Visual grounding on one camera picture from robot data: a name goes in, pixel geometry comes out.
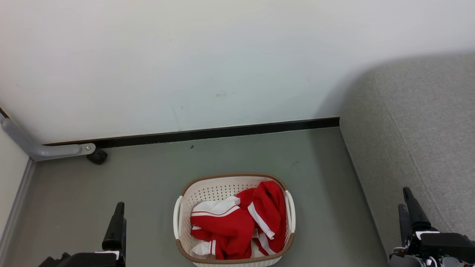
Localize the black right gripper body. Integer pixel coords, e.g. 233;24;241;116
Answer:
389;225;475;267

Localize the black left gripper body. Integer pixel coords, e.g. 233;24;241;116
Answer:
38;251;121;267

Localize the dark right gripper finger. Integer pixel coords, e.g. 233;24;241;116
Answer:
398;204;411;243
403;187;432;231

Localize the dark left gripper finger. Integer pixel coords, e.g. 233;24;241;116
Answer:
102;202;125;250
119;218;127;266

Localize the red jacket with white panel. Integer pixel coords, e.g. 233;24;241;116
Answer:
190;196;256;260

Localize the grey fabric sofa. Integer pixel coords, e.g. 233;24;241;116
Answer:
340;52;475;256

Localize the black caster wheel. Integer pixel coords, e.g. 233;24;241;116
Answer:
87;148;108;165

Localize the grey side baseboard strip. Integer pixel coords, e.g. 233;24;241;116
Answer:
0;159;36;260

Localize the white perforated laundry basket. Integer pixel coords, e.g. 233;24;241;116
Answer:
173;173;296;267

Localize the grey metal stand leg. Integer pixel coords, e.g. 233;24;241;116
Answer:
0;113;96;162

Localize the black wall baseboard strip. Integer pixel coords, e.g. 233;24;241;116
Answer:
43;117;340;149

